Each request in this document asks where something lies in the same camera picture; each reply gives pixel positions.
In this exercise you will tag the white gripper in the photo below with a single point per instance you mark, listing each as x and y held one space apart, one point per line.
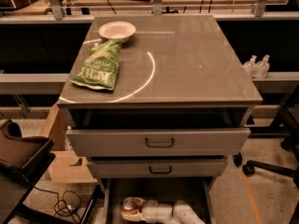
151 211

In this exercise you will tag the red coke can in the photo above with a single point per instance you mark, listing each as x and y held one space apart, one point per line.
131 205

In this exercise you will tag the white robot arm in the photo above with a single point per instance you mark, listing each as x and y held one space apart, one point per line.
181 214

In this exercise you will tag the grey bottom drawer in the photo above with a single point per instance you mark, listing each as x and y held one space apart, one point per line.
192 190

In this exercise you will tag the grey drawer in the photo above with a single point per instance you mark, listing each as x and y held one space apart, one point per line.
156 168
192 190
157 143

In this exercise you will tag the grey middle drawer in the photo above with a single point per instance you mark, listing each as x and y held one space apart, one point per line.
156 168

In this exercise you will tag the grey top drawer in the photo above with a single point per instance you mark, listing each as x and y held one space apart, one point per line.
157 143

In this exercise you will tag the grey drawer cabinet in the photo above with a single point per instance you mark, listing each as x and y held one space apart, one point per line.
176 72

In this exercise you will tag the wooden box on floor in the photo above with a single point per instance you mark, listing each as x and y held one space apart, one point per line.
67 167

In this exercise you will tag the brown padded chair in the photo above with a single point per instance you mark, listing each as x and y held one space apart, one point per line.
23 160

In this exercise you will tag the green chip bag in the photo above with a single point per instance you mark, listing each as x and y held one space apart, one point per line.
99 71

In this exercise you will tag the black office chair base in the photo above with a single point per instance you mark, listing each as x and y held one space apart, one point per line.
269 165

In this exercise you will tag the white bowl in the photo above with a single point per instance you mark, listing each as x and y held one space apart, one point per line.
117 30

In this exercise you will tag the clear pump bottle left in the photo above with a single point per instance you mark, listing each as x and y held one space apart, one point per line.
249 66

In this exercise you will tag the clear pump bottle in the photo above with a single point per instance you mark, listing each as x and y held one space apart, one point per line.
249 66
261 68

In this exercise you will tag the clear pump bottle right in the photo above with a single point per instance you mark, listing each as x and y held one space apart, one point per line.
261 68

